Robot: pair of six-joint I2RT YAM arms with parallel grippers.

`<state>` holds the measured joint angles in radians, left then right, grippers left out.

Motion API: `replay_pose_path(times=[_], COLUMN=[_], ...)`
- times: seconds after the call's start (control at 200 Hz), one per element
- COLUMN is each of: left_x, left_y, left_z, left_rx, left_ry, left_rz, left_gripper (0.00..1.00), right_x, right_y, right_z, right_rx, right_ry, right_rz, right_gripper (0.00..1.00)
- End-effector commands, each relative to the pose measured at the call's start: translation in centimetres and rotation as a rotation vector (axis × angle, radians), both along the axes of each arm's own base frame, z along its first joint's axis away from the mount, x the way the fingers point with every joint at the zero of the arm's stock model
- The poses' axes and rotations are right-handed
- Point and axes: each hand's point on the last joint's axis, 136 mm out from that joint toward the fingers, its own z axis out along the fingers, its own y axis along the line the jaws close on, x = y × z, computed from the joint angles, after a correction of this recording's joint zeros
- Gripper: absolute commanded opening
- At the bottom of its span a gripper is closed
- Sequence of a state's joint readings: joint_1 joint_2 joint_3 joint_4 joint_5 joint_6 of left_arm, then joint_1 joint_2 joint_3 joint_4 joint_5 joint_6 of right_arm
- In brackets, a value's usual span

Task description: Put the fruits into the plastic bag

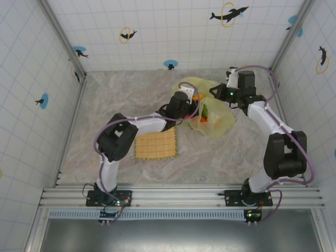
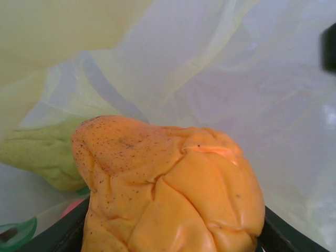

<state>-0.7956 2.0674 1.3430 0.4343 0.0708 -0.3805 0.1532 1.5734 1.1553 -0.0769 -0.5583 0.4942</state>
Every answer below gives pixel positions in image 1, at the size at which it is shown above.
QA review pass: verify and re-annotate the yellow-green plastic bag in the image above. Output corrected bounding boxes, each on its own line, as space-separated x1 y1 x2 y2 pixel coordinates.
171 76 236 139

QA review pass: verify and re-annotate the penguin blue circle sticker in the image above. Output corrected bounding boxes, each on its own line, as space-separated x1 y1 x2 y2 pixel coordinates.
163 59 179 71

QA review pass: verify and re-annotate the bamboo mat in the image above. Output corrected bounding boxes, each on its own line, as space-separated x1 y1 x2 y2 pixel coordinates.
132 128 180 161

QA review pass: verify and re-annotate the blue patch black animal sticker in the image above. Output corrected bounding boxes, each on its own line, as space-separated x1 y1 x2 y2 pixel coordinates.
285 14 303 37

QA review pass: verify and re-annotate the shark blue circle sticker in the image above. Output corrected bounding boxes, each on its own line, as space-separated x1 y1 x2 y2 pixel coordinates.
72 46 89 59

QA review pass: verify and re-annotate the small black circuit board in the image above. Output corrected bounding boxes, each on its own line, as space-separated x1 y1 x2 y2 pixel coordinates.
99 209 118 220
244 209 263 221

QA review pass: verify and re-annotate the small fish blue circle sticker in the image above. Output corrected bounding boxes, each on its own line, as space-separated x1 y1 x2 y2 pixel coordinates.
35 93 49 109

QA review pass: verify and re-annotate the aluminium corner post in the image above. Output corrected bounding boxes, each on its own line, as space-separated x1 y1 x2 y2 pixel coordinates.
38 0 88 79
268 0 320 76

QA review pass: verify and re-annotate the large dolphin yellow ring sticker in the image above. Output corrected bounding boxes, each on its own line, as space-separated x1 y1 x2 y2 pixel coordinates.
209 2 249 28

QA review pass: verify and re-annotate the seahorse yellow ring sticker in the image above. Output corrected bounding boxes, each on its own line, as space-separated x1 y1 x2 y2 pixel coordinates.
316 46 330 75

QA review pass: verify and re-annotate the seal yellow ring sticker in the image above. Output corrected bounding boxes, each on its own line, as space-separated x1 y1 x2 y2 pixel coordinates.
119 26 138 44

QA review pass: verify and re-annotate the aluminium mounting rail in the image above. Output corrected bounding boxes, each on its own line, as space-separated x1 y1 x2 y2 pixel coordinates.
38 183 328 210

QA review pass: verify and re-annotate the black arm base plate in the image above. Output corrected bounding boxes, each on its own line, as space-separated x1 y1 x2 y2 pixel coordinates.
224 189 274 208
86 189 133 208

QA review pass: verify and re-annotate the black animal yellow ring sticker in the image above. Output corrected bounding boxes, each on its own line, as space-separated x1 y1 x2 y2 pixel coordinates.
70 65 81 84

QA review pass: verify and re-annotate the white slotted cable duct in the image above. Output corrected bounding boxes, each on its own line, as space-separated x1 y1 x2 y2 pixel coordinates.
48 209 249 221

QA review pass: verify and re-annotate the aluminium frame bar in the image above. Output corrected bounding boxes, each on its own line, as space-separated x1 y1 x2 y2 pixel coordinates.
24 208 52 252
311 208 332 252

